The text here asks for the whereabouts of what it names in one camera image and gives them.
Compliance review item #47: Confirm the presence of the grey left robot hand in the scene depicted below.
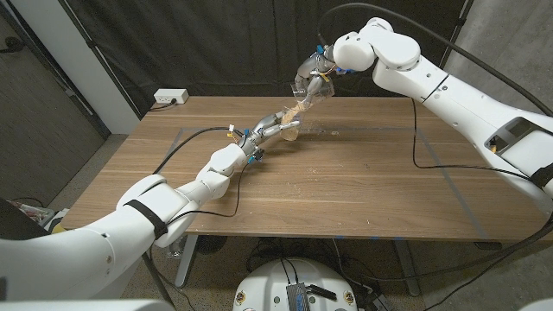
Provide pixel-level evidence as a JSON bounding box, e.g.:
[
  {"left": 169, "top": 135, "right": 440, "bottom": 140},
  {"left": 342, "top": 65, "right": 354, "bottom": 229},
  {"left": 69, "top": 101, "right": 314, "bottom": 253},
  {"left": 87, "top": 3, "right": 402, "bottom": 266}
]
[{"left": 239, "top": 111, "right": 302, "bottom": 159}]

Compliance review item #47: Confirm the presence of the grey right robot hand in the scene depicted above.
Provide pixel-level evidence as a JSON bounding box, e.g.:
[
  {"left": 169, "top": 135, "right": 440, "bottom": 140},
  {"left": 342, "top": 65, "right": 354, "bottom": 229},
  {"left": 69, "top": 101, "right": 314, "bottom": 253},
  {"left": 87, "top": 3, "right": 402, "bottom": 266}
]
[{"left": 293, "top": 45, "right": 338, "bottom": 109}]

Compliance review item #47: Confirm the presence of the brown granulated sugar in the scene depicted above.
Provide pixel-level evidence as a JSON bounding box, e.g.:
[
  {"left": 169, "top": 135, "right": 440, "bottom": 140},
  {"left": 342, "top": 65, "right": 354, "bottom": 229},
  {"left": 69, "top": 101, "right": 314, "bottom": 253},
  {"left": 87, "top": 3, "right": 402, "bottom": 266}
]
[{"left": 280, "top": 99, "right": 315, "bottom": 143}]

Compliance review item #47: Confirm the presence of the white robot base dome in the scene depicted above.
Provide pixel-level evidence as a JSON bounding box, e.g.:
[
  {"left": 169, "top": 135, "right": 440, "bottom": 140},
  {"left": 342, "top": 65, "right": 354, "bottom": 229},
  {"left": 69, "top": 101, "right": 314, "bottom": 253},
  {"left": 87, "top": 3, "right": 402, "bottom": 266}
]
[{"left": 232, "top": 257, "right": 359, "bottom": 311}]

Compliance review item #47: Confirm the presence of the white power strip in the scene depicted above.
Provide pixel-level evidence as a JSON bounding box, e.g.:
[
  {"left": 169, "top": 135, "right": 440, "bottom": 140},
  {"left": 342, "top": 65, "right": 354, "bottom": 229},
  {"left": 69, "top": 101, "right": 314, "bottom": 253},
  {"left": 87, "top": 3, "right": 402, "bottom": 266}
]
[{"left": 153, "top": 88, "right": 190, "bottom": 105}]

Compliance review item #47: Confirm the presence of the black backdrop curtain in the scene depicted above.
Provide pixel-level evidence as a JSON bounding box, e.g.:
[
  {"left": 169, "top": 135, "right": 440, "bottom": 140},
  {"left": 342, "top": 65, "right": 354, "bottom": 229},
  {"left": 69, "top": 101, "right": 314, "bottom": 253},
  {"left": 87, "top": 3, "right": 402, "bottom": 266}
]
[{"left": 58, "top": 0, "right": 472, "bottom": 117}]

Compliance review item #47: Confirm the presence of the black round floor fan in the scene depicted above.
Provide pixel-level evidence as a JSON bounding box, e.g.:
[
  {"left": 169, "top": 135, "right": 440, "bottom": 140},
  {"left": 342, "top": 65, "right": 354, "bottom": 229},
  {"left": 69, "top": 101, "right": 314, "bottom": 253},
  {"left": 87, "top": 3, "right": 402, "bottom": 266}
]
[{"left": 194, "top": 235, "right": 228, "bottom": 255}]

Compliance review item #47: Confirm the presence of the grey metal table leg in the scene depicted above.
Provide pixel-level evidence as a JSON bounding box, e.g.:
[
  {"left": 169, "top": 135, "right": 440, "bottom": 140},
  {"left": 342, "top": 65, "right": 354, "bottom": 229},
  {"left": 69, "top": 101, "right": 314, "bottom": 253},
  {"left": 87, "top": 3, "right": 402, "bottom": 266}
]
[
  {"left": 175, "top": 234, "right": 200, "bottom": 289},
  {"left": 392, "top": 239, "right": 423, "bottom": 298}
]

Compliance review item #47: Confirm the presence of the black backdrop stand pole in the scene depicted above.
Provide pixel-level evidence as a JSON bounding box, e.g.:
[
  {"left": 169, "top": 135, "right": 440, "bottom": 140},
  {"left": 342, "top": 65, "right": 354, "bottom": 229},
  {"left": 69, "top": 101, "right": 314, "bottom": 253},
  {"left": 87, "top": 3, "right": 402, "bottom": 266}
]
[
  {"left": 438, "top": 0, "right": 474, "bottom": 70},
  {"left": 58, "top": 0, "right": 143, "bottom": 120}
]

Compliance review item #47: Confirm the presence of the grey finned electronics box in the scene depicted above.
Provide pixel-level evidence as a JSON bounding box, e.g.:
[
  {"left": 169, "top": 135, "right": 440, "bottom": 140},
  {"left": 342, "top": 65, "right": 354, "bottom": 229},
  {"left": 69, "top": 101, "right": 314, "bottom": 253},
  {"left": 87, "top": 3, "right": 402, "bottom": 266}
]
[{"left": 286, "top": 282, "right": 311, "bottom": 311}]

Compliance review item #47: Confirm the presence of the black connector block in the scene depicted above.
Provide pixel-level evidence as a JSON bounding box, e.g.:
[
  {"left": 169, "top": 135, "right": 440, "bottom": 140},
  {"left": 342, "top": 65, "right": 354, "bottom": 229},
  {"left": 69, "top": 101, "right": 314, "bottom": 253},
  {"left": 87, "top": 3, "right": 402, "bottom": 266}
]
[{"left": 307, "top": 283, "right": 338, "bottom": 302}]

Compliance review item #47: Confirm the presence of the printed clutter bag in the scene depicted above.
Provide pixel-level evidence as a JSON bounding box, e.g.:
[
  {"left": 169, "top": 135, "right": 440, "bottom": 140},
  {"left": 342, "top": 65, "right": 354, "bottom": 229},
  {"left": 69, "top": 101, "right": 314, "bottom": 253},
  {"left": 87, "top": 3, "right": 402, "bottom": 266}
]
[{"left": 16, "top": 200, "right": 55, "bottom": 224}]

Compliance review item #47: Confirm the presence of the white robot torso edge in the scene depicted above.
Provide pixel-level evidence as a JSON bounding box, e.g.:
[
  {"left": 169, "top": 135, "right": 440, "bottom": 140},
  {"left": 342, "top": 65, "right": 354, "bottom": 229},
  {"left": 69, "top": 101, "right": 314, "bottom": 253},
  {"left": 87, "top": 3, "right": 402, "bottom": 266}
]
[{"left": 0, "top": 299, "right": 175, "bottom": 311}]

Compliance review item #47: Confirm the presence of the black chair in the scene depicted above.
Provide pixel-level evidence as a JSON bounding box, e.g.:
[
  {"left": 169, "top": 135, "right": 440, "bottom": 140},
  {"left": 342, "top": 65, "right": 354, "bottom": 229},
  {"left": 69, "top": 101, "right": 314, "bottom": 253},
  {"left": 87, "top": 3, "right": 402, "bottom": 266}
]
[{"left": 0, "top": 196, "right": 60, "bottom": 241}]

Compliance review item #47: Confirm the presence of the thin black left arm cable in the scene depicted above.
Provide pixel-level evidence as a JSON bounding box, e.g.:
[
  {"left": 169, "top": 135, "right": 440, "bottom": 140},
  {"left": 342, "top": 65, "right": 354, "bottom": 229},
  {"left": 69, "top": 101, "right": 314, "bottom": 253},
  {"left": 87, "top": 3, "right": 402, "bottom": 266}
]
[{"left": 146, "top": 162, "right": 251, "bottom": 306}]

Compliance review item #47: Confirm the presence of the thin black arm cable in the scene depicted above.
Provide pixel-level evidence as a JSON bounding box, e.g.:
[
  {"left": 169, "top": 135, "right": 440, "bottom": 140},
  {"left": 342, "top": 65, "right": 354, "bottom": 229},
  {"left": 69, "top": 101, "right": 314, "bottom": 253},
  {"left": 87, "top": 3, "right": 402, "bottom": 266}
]
[
  {"left": 410, "top": 97, "right": 532, "bottom": 182},
  {"left": 146, "top": 162, "right": 251, "bottom": 306}
]

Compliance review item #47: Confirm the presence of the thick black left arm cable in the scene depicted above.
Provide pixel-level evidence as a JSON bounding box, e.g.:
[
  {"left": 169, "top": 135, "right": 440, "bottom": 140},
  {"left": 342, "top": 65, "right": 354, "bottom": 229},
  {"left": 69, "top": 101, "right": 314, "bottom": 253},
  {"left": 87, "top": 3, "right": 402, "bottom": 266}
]
[{"left": 151, "top": 125, "right": 245, "bottom": 176}]

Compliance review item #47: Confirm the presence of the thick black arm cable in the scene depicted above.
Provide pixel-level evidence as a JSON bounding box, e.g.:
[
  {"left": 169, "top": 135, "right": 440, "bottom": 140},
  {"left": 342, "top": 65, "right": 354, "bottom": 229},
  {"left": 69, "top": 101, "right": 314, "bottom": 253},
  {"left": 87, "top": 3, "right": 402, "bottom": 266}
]
[
  {"left": 151, "top": 125, "right": 245, "bottom": 176},
  {"left": 317, "top": 3, "right": 553, "bottom": 282}
]

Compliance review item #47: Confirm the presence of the black power cord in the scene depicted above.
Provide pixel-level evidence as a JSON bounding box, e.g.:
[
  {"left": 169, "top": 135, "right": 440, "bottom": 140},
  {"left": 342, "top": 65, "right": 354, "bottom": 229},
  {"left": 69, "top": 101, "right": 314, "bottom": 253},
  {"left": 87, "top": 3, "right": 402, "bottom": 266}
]
[{"left": 149, "top": 98, "right": 178, "bottom": 112}]

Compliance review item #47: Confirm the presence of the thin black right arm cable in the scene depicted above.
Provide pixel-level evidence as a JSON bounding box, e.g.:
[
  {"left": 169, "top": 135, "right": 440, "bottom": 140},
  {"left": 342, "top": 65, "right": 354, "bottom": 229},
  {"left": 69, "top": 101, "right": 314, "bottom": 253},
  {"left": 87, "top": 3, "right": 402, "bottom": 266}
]
[{"left": 410, "top": 97, "right": 532, "bottom": 182}]

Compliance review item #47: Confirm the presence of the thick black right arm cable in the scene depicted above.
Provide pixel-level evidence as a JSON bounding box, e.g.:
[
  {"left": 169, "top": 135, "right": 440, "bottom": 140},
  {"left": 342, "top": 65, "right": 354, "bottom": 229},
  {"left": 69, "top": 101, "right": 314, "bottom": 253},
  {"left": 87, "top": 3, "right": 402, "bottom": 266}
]
[{"left": 317, "top": 3, "right": 553, "bottom": 282}]

